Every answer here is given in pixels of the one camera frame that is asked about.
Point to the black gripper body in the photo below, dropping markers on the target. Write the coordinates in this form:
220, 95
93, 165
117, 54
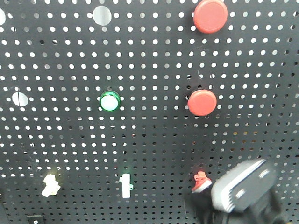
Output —
267, 210

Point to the red rotary switch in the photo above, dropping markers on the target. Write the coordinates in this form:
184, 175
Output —
202, 182

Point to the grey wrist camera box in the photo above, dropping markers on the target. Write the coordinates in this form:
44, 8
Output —
243, 185

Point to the black perforated pegboard panel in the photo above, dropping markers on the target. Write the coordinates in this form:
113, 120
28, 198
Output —
58, 56

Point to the lower red push button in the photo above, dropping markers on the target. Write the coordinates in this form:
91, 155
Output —
202, 102

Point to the red push button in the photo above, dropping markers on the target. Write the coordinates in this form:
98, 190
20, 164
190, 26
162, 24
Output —
210, 16
202, 102

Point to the green illuminated push button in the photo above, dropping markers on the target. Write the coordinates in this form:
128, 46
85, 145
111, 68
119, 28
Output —
110, 101

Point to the upper red push button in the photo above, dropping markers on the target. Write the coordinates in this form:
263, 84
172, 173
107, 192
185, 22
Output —
210, 16

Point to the green-lit white rotary switch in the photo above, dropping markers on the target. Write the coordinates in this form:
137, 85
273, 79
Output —
126, 186

